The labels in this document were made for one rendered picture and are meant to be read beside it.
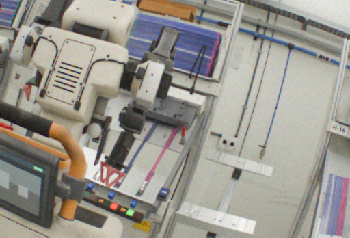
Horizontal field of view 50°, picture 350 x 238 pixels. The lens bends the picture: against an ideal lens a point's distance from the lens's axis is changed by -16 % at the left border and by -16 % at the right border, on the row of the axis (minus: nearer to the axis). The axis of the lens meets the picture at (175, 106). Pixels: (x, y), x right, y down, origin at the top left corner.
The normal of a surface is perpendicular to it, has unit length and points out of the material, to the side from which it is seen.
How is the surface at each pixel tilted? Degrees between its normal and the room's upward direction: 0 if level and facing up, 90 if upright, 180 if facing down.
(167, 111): 44
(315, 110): 90
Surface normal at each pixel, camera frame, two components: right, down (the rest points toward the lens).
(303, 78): -0.18, -0.11
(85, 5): 0.23, -0.68
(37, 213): -0.09, 0.36
